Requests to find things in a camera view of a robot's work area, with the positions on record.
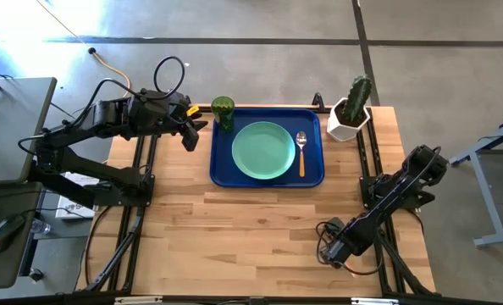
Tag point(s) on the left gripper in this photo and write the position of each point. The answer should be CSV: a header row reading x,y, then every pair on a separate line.
x,y
183,123

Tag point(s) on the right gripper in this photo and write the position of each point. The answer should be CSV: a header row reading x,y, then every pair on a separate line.
x,y
349,235

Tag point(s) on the green textured cup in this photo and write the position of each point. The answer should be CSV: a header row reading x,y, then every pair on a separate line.
x,y
223,111

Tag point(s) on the teal round plate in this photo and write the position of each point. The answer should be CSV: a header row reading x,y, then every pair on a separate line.
x,y
263,150

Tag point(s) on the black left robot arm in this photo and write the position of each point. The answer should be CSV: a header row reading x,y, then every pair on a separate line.
x,y
82,169

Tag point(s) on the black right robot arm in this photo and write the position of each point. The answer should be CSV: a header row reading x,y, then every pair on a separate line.
x,y
397,190

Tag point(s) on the blue plastic tray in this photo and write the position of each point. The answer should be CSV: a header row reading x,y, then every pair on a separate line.
x,y
311,178

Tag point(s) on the yellow gripper tag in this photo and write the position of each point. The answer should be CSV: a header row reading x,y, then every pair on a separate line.
x,y
192,110

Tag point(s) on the black table clamp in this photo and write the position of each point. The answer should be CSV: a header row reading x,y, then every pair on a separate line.
x,y
318,101

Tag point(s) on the white hexagonal plant pot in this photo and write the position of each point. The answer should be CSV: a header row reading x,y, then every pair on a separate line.
x,y
344,132

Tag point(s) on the white printed booklet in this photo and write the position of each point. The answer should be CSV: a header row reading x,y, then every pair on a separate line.
x,y
71,209

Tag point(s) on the green cactus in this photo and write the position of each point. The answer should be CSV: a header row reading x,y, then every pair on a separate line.
x,y
356,99

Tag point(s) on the grey metal table legs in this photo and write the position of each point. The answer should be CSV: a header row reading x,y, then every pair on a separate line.
x,y
484,195

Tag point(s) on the grey side desk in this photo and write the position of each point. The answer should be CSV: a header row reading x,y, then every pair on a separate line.
x,y
10,127

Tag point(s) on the clear water bottle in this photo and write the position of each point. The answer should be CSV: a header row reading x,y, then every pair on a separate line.
x,y
40,227

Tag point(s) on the black computer mouse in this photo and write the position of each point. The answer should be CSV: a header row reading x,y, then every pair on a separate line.
x,y
6,233

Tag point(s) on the dark desk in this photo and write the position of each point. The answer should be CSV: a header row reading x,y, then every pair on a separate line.
x,y
6,271

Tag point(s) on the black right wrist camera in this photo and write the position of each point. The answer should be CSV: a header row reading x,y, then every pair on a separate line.
x,y
335,226

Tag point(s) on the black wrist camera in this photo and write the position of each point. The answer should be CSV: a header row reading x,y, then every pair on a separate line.
x,y
154,103
335,226

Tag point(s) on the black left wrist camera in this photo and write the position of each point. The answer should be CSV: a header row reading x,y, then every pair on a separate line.
x,y
154,103

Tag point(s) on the silver frame bracket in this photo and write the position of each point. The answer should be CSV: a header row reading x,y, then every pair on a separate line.
x,y
138,300
374,301

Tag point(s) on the black aluminium table frame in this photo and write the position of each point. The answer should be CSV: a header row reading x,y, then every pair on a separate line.
x,y
128,254

